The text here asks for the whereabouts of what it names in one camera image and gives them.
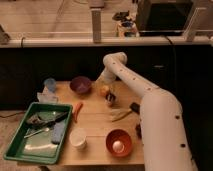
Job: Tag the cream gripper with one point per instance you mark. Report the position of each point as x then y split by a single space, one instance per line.
100 83

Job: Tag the orange apple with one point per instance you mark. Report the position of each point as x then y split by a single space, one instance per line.
105 90

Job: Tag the small metal cup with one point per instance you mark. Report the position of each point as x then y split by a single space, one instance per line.
110 99

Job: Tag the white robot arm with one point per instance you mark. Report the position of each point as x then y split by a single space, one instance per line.
165 144

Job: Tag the blue plastic cup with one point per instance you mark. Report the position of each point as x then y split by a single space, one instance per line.
50 84

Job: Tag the white paper cup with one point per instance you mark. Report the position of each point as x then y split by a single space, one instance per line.
77 138

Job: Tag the purple bowl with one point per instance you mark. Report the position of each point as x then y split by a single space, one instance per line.
80 84

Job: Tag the orange carrot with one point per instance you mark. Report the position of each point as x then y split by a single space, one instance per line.
77 110

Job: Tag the black rectangular block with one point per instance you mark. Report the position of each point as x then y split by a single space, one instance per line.
135 107

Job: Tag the wooden board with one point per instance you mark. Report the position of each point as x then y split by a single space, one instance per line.
94 119

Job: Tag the orange bowl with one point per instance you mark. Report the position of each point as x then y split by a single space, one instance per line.
124 137

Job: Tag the clear plastic bag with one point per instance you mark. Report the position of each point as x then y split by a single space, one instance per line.
47 98

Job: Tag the bunch of dark grapes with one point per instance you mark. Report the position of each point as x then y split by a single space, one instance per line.
138 131

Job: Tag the blue sponge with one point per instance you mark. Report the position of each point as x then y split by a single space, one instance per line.
57 133

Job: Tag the white egg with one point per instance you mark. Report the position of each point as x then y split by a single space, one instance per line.
118 146

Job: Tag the silver utensil in tray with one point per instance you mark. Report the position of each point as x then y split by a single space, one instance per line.
37 132

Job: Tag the black spatula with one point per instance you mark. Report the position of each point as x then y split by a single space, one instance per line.
36 122

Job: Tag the green plastic tray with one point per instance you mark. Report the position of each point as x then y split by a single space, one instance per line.
41 133

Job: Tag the black monitor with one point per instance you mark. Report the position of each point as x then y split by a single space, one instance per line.
162 15

